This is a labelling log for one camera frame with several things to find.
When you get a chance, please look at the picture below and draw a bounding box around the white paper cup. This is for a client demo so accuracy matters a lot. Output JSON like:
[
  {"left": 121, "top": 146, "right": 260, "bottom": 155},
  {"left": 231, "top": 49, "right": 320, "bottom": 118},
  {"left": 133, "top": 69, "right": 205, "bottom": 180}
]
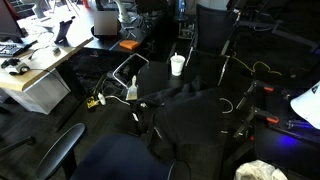
[{"left": 170, "top": 55, "right": 186, "bottom": 77}]

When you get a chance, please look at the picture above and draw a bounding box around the grey hand brush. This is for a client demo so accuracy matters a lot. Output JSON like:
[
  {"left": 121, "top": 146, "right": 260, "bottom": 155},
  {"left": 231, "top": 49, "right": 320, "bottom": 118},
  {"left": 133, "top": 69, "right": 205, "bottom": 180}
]
[{"left": 125, "top": 75, "right": 139, "bottom": 101}]

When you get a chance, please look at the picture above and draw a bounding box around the black jacket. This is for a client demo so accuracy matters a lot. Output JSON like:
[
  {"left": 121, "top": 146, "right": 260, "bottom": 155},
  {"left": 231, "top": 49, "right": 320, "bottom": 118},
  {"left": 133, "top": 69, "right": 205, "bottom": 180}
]
[{"left": 129, "top": 78, "right": 234, "bottom": 162}]

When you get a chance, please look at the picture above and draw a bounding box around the orange box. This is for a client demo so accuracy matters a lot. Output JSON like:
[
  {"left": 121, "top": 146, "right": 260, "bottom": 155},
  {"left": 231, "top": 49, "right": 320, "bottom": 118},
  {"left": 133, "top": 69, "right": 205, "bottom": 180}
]
[{"left": 118, "top": 39, "right": 141, "bottom": 51}]

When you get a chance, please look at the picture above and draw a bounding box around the white power plug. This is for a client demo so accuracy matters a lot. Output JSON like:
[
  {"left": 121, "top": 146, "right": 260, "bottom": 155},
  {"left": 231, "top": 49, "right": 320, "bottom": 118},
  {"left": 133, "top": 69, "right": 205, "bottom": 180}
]
[{"left": 97, "top": 92, "right": 107, "bottom": 106}]

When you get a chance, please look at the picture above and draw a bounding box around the silver metal pole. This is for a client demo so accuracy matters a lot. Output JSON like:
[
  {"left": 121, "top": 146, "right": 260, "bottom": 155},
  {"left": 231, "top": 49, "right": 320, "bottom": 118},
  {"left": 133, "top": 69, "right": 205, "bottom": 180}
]
[{"left": 217, "top": 39, "right": 232, "bottom": 87}]

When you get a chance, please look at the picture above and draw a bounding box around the yellow and black plug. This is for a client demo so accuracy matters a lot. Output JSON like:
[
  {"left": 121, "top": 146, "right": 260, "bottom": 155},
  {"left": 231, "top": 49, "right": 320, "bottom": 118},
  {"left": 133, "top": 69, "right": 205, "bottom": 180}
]
[{"left": 86, "top": 95, "right": 100, "bottom": 109}]

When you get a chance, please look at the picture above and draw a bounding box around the black desk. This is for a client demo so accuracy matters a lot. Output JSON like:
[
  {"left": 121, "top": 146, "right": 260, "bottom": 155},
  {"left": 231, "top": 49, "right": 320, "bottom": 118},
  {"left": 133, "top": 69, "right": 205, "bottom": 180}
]
[{"left": 83, "top": 9, "right": 158, "bottom": 55}]

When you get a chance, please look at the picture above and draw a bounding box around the black mesh office chair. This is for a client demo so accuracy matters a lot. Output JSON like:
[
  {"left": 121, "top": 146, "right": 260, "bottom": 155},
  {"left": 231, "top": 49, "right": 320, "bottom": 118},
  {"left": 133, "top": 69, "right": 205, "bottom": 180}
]
[{"left": 190, "top": 3, "right": 240, "bottom": 87}]

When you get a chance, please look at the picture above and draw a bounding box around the dark blue chair seat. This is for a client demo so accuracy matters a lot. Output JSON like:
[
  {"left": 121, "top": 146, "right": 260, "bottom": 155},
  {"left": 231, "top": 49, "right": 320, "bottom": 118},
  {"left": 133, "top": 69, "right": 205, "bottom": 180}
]
[{"left": 69, "top": 133, "right": 175, "bottom": 180}]

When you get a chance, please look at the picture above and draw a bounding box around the blue bottle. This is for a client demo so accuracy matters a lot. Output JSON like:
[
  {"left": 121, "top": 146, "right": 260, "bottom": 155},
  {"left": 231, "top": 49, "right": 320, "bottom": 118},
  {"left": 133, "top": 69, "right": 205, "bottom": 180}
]
[{"left": 176, "top": 0, "right": 187, "bottom": 21}]

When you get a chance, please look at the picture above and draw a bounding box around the brown and black helmet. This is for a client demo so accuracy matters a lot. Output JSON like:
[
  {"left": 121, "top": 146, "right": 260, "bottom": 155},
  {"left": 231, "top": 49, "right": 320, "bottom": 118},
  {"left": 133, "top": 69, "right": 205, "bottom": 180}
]
[{"left": 90, "top": 24, "right": 122, "bottom": 42}]

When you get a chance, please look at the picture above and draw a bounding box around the white lamp stand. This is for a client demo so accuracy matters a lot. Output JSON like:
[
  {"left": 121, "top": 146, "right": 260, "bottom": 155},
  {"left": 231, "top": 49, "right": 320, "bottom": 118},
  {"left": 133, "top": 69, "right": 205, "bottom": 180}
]
[{"left": 113, "top": 0, "right": 138, "bottom": 24}]

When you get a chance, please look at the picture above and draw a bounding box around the black tablet stand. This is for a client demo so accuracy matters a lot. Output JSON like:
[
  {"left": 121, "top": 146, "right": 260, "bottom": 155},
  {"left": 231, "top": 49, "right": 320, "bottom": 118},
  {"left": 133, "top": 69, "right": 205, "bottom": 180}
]
[{"left": 53, "top": 15, "right": 77, "bottom": 45}]

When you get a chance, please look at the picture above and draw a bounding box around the black chair armrest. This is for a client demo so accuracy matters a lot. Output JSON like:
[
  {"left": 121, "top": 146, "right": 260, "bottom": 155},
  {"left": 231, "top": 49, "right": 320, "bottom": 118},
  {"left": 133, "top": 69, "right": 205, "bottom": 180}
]
[{"left": 34, "top": 122, "right": 87, "bottom": 180}]

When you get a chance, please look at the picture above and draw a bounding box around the light wooden desk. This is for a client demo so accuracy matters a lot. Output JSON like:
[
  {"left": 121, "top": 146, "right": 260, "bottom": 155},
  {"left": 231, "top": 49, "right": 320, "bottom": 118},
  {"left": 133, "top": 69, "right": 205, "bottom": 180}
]
[{"left": 0, "top": 3, "right": 96, "bottom": 116}]

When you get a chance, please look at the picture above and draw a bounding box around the white crumpled cloth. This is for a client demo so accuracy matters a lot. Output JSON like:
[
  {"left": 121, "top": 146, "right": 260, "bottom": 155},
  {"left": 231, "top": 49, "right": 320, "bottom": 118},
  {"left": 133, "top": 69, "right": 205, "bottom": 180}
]
[{"left": 234, "top": 159, "right": 288, "bottom": 180}]

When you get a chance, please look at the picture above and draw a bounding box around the white robot cover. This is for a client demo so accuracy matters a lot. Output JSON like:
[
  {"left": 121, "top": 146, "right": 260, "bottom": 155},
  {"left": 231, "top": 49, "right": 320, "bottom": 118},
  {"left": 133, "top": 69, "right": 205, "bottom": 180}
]
[{"left": 289, "top": 80, "right": 320, "bottom": 130}]

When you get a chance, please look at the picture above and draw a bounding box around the black chair base leg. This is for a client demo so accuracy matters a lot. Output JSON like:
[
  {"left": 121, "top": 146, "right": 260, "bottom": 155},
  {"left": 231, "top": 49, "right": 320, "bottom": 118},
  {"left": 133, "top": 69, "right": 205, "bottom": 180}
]
[{"left": 0, "top": 135, "right": 36, "bottom": 156}]

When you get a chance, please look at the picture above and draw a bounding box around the black keyboard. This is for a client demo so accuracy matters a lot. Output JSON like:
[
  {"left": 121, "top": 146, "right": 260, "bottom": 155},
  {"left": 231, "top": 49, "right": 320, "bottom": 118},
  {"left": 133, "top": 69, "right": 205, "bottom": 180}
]
[{"left": 0, "top": 42, "right": 25, "bottom": 58}]

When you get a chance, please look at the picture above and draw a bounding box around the black computer monitor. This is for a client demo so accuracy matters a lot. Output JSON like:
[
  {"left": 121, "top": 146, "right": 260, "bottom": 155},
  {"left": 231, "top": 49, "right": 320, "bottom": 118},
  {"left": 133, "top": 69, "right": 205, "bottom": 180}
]
[{"left": 0, "top": 0, "right": 29, "bottom": 43}]

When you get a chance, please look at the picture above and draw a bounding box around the white floor cable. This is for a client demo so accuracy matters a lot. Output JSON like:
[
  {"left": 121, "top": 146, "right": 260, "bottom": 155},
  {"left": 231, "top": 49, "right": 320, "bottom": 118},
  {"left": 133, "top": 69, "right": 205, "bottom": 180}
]
[{"left": 104, "top": 94, "right": 132, "bottom": 107}]

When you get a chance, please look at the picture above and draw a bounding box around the silver metal frame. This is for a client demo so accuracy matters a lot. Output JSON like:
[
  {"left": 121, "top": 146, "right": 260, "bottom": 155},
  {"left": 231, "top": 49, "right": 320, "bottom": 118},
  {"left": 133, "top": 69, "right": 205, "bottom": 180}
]
[{"left": 112, "top": 52, "right": 150, "bottom": 89}]

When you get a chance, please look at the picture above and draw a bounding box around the white cable loop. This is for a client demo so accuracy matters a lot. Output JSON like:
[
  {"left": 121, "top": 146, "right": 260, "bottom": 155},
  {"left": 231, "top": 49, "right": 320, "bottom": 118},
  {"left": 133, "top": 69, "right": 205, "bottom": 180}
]
[{"left": 219, "top": 97, "right": 234, "bottom": 115}]

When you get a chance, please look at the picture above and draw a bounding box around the yellow cable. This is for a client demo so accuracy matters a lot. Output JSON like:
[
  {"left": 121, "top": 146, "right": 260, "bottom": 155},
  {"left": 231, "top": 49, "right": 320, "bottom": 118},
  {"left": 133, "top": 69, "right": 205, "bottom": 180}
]
[{"left": 231, "top": 54, "right": 284, "bottom": 77}]

